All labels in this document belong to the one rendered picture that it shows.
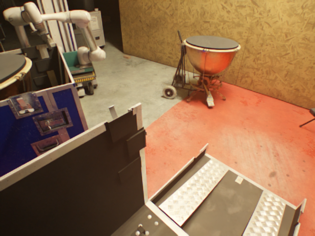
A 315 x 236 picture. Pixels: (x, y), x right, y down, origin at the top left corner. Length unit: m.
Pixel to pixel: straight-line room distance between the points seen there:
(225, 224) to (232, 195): 0.25
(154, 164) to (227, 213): 0.73
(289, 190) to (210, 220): 0.79
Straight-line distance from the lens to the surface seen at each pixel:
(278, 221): 1.60
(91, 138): 0.63
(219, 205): 1.53
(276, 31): 2.94
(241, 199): 1.62
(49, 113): 1.03
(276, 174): 1.95
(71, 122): 1.08
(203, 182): 1.53
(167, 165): 1.69
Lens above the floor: 1.34
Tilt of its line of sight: 37 degrees down
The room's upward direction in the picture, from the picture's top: straight up
